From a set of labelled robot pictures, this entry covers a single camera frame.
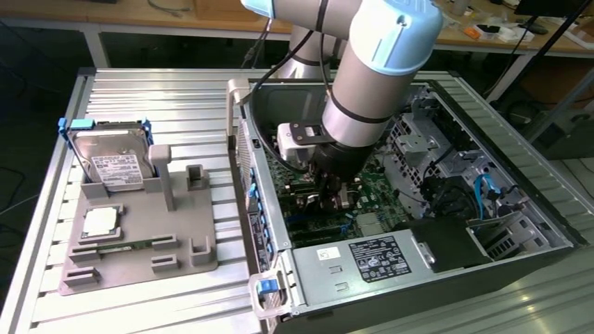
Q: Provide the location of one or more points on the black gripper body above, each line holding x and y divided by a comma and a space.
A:
341, 160

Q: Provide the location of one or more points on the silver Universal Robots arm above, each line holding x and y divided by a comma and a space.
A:
372, 80

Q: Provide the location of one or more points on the green motherboard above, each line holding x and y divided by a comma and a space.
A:
381, 195

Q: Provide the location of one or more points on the silver chipset heatsink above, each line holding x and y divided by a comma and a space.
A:
372, 224

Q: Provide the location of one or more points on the blue expansion slot clip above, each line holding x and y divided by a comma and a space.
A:
269, 234
273, 245
266, 222
253, 190
253, 173
261, 208

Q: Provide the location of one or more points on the silver disk bay cage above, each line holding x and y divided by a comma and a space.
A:
419, 146

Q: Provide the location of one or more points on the grey power supply unit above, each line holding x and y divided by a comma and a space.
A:
334, 271

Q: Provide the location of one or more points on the black plastic shroud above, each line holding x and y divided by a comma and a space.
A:
445, 243

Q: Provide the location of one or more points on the blue case latch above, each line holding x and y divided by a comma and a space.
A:
269, 287

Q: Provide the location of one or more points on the open black PC case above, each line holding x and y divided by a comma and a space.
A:
464, 285

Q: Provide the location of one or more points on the grey parts rack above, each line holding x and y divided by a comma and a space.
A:
140, 222

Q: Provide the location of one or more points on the green RAM stick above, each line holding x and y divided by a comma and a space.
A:
126, 245

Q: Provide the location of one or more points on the silver hard disk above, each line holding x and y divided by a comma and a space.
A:
117, 163

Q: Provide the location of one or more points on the black equipment box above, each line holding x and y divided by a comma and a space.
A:
571, 139

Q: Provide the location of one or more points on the silver CPU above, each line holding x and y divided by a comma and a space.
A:
102, 221

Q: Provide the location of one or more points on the hard disk drive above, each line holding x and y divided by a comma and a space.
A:
81, 123

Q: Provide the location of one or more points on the black monitor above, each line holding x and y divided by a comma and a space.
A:
548, 7

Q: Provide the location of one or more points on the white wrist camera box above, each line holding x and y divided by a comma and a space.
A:
297, 149

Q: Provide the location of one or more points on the wooden desk white frame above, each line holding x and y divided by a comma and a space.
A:
140, 19
464, 40

